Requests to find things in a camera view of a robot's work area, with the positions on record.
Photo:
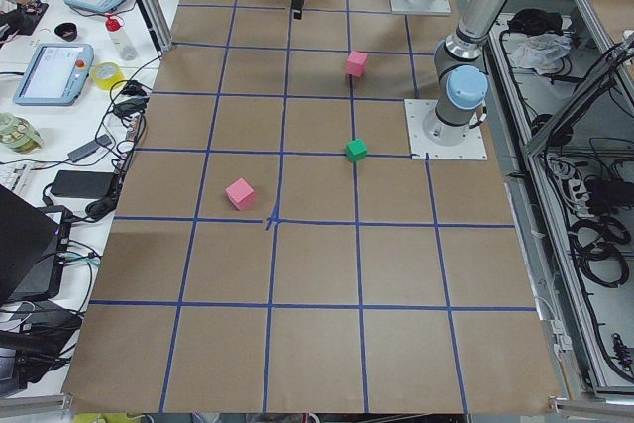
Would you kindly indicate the black power adapter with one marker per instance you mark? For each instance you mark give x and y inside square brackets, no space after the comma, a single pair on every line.
[82,184]

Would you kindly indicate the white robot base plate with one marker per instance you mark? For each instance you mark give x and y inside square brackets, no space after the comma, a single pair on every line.
[429,138]

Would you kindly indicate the black laptop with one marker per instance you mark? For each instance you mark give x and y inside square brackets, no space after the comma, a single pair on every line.
[33,240]

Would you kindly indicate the teach pendant tablet near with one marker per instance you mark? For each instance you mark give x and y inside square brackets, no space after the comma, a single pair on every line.
[55,75]

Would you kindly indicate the black bowl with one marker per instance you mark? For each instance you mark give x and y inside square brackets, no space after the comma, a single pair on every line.
[67,31]

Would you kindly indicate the crumpled white cloth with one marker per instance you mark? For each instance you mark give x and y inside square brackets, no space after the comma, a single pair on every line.
[544,53]

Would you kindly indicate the green foam cube centre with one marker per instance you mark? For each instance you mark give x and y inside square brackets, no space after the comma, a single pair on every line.
[355,150]

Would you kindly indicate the pink foam cube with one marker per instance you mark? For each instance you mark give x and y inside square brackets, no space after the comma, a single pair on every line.
[356,64]
[241,194]

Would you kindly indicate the pink foam cube centre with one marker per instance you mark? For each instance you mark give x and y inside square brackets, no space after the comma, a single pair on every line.
[356,64]

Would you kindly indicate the brown paper table cover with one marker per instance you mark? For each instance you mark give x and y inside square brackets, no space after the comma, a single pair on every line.
[391,284]

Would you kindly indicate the clear squeeze bottle red cap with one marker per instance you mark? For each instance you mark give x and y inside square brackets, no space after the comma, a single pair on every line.
[121,41]

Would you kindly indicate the yellow tape roll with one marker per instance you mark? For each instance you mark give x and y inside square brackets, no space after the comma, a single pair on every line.
[107,75]

